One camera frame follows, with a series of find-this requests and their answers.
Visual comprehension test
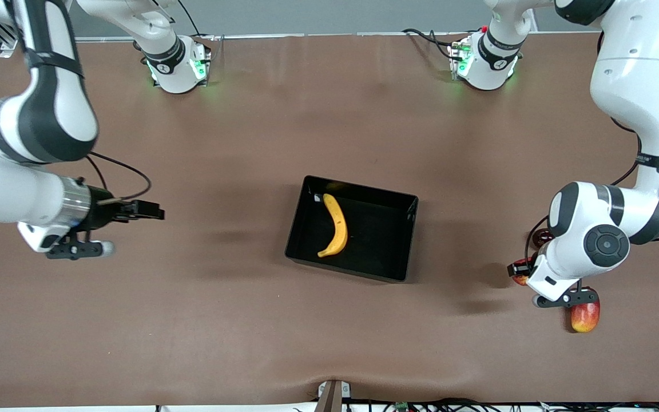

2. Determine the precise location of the black plastic box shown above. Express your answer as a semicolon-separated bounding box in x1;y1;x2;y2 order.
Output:
284;175;420;284

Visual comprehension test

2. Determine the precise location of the red yellow mango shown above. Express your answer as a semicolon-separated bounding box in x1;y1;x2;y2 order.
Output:
571;289;601;334

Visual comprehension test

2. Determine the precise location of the grey camera stand bracket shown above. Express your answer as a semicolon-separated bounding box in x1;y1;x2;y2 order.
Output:
315;379;352;412

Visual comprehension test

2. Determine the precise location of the brown table cover mat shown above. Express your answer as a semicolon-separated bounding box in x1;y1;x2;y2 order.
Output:
0;33;659;408

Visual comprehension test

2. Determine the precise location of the yellow banana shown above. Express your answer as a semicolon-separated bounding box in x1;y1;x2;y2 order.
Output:
316;193;349;259

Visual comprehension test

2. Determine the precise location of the black right arm base cable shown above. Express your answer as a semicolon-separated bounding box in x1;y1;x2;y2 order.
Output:
178;0;216;42

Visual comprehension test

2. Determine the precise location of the black left arm base cable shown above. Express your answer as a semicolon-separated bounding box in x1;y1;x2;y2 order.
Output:
403;27;482;58

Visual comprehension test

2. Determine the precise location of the black arm base cable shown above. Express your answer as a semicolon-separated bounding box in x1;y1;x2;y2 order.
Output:
178;0;216;42
403;27;482;58

